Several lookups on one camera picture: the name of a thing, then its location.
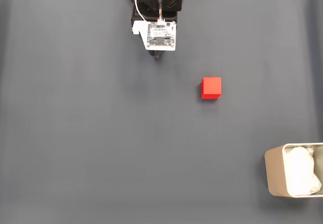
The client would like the red cube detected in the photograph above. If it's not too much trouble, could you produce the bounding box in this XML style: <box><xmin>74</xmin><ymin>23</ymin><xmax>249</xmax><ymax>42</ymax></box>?
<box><xmin>200</xmin><ymin>77</ymin><xmax>222</xmax><ymax>100</ymax></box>

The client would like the beige metal box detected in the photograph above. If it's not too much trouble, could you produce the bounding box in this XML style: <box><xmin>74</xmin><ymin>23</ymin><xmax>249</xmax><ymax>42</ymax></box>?
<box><xmin>264</xmin><ymin>142</ymin><xmax>323</xmax><ymax>198</ymax></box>

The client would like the grey-blue table mat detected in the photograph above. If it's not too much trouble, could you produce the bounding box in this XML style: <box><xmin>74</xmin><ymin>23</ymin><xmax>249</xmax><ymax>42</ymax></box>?
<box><xmin>0</xmin><ymin>0</ymin><xmax>323</xmax><ymax>224</ymax></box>

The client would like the white cloth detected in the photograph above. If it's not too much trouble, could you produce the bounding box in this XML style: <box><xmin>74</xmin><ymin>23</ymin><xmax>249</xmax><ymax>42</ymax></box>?
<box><xmin>285</xmin><ymin>146</ymin><xmax>322</xmax><ymax>196</ymax></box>

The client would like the camera board on white mount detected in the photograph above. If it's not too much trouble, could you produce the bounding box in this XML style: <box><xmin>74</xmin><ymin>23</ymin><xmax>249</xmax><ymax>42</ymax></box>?
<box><xmin>131</xmin><ymin>19</ymin><xmax>177</xmax><ymax>52</ymax></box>

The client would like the white and red servo wire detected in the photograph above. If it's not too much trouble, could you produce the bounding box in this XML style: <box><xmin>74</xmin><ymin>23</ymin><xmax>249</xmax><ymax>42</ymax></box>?
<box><xmin>134</xmin><ymin>0</ymin><xmax>172</xmax><ymax>23</ymax></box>

